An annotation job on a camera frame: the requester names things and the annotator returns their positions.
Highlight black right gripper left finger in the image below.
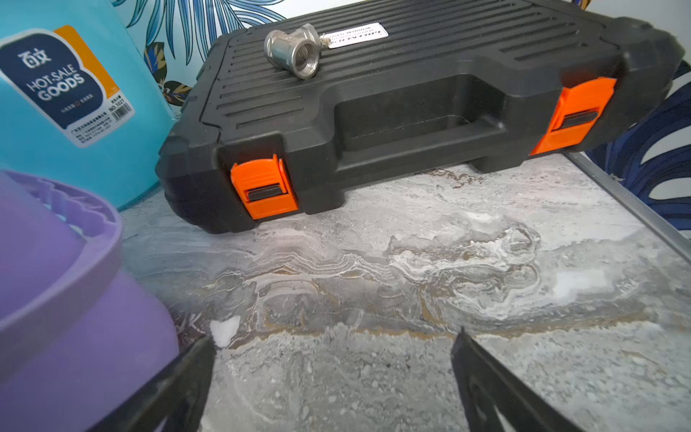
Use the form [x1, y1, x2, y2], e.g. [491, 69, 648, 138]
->
[90, 336, 215, 431]

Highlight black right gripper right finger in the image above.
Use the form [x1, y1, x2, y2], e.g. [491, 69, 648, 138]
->
[451, 330, 581, 431]

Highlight purple plastic bucket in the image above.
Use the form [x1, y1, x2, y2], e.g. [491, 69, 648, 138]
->
[1, 171, 179, 431]

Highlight teal bucket with label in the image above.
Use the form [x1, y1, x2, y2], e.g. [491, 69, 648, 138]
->
[1, 1, 175, 208]

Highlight black tool case orange latches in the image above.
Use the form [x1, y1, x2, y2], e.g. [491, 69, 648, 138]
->
[155, 1, 685, 234]

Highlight silver metal pipe fitting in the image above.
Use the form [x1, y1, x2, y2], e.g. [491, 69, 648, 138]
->
[264, 23, 321, 80]

